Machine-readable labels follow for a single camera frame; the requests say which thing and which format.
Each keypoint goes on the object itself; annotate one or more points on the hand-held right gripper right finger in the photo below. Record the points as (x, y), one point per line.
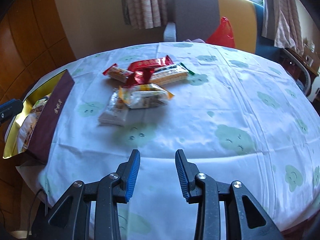
(181, 175)

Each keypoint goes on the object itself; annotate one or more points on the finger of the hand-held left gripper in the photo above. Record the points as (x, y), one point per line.
(10, 107)

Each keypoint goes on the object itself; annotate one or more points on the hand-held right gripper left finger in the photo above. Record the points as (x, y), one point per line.
(133, 175)

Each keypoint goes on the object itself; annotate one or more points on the large clear packet red print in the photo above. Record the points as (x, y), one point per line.
(30, 130)

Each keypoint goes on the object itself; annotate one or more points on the maroon tin box gold inside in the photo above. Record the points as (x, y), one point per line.
(47, 120)

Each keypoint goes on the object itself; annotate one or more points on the yellow white snack packet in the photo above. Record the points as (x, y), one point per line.
(147, 96)

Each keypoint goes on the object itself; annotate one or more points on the red snack packet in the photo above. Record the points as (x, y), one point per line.
(140, 77)
(147, 64)

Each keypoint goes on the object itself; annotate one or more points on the cracker packet green end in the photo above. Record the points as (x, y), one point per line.
(170, 75)

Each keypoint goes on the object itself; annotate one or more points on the red-ended puffed rice bar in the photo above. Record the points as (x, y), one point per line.
(118, 73)

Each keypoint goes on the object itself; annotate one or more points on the white tablecloth green cloud print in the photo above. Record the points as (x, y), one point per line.
(225, 130)

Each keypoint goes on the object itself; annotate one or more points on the wooden wardrobe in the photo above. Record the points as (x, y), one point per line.
(25, 42)

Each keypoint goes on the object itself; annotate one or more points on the pink cloth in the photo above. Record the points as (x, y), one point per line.
(195, 40)

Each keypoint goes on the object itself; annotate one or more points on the red plastic bag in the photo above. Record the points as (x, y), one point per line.
(223, 35)

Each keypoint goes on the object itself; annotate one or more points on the grey yellow blue chair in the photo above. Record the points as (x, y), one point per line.
(195, 12)

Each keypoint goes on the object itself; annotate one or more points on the beige patterned curtain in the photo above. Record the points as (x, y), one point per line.
(145, 5)
(285, 17)

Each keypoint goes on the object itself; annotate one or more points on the wooden side table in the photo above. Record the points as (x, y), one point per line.
(310, 62)

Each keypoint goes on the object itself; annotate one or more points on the grey metal chair frame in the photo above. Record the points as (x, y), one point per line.
(307, 80)

